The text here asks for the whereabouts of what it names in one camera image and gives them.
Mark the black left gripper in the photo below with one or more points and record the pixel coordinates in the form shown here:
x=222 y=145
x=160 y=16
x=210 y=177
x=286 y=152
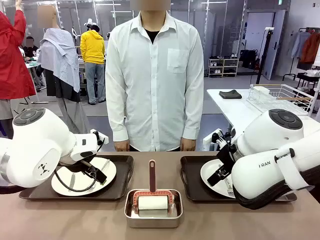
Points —
x=82 y=166

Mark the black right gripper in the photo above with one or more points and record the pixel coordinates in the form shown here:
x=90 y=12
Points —
x=227 y=155

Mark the white round plate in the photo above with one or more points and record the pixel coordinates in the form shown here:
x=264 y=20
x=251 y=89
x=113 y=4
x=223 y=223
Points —
x=110 y=172
x=217 y=191

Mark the dark brown serving tray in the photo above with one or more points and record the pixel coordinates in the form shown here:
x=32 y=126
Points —
x=120 y=180
x=192 y=180

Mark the dark cloth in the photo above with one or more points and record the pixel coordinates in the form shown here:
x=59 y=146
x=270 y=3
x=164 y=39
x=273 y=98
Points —
x=230 y=94

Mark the man's right forearm white sleeve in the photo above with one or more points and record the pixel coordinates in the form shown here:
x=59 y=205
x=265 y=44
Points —
x=117 y=120

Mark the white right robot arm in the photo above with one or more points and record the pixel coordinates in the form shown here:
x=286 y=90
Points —
x=262 y=175

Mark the man's left forearm white sleeve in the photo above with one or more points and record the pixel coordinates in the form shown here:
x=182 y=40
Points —
x=193 y=117

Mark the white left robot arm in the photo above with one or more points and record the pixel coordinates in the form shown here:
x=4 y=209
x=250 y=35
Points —
x=37 y=140

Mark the man's right hand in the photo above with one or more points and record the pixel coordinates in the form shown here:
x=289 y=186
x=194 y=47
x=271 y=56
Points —
x=122 y=146

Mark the man's left hand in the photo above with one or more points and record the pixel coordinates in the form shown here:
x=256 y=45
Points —
x=188 y=144

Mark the white side table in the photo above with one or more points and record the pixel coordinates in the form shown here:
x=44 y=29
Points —
x=232 y=110

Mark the rectangular steel tray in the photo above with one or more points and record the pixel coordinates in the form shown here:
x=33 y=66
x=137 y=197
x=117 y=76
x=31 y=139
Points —
x=152 y=222

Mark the white cutlery holder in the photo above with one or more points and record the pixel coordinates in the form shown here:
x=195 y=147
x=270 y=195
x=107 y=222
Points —
x=261 y=90

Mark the man in white shirt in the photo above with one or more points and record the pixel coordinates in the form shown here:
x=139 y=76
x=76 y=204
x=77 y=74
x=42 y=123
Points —
x=155 y=87

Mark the white shoe rack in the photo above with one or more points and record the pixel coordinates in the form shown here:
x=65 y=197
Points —
x=222 y=66

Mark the black bags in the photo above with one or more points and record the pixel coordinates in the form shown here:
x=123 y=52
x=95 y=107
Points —
x=248 y=58

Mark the black clothes rack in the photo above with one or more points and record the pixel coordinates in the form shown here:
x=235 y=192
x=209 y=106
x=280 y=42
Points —
x=290 y=72

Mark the person in yellow hoodie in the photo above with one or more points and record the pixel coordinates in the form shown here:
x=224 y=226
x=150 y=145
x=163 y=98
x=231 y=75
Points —
x=92 y=47

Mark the black stand with white box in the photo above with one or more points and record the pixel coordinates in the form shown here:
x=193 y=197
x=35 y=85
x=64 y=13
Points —
x=265 y=50

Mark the seated person in dark top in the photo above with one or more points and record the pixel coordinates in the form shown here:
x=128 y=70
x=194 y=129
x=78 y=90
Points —
x=30 y=48

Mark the grey door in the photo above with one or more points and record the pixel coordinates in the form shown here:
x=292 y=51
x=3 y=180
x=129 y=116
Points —
x=257 y=30

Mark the light blue hanging shirt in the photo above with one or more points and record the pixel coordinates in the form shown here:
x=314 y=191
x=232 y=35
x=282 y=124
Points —
x=298 y=42

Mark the orange hanging jacket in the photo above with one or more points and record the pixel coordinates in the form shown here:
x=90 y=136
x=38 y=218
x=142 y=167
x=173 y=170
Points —
x=311 y=47

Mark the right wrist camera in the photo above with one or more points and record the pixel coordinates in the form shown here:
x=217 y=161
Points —
x=220 y=140

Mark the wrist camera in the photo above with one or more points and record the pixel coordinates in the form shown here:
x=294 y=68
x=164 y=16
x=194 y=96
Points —
x=220 y=140
x=101 y=137

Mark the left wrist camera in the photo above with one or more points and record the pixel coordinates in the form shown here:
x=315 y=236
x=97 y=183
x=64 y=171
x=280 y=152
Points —
x=101 y=137

